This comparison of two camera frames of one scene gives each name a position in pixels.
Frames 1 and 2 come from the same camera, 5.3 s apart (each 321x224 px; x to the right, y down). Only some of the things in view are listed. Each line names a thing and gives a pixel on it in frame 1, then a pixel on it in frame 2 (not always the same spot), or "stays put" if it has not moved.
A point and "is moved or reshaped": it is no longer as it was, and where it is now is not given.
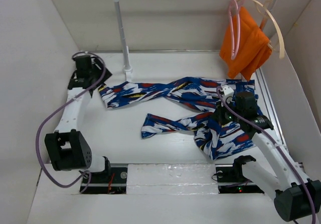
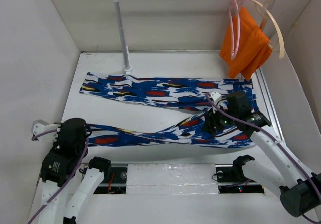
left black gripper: x=96 y=66 → x=59 y=133
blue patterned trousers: x=228 y=130 is moved or reshaped
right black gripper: x=218 y=114 → x=210 y=119
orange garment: x=245 y=46 stays put
